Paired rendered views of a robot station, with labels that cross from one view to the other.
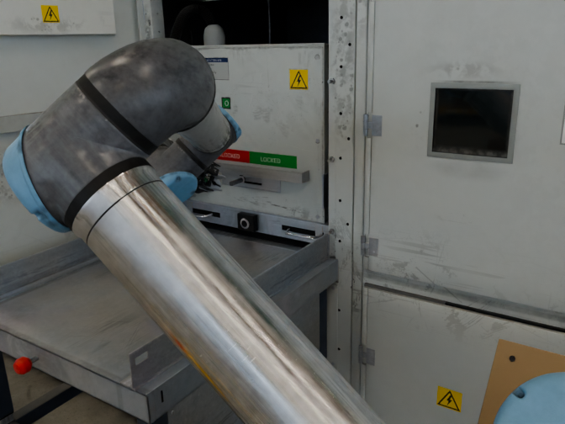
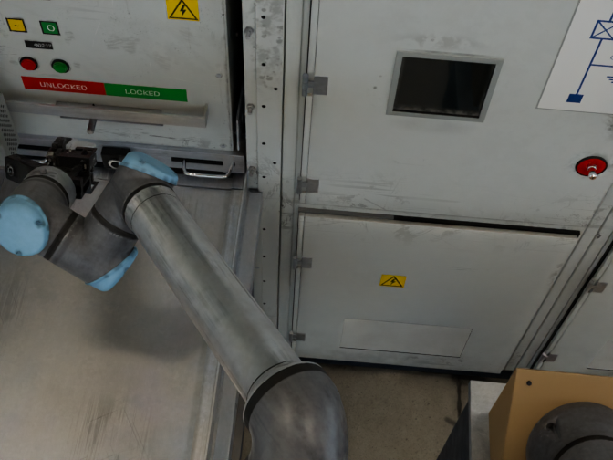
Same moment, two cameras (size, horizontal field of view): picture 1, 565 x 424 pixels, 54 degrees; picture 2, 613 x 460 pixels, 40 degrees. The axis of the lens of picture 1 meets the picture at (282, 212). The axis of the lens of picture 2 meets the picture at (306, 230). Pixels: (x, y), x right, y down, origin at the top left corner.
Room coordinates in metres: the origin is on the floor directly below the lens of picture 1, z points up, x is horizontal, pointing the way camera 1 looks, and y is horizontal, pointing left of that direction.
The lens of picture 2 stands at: (0.41, 0.34, 2.30)
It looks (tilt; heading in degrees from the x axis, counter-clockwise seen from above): 57 degrees down; 327
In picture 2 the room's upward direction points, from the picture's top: 4 degrees clockwise
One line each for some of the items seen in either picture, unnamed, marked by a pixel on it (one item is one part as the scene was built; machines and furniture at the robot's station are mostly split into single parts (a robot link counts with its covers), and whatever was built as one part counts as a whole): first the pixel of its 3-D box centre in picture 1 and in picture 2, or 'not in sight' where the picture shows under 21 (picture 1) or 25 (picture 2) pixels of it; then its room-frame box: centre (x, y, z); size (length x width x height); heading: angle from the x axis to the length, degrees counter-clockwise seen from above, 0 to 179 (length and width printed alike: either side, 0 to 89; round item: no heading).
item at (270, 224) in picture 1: (255, 219); (120, 145); (1.56, 0.08, 0.89); 0.54 x 0.05 x 0.06; 56
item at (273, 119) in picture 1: (247, 135); (98, 67); (1.55, 0.09, 1.15); 0.48 x 0.01 x 0.48; 56
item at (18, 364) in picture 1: (27, 363); not in sight; (0.93, 0.50, 0.82); 0.04 x 0.03 x 0.03; 146
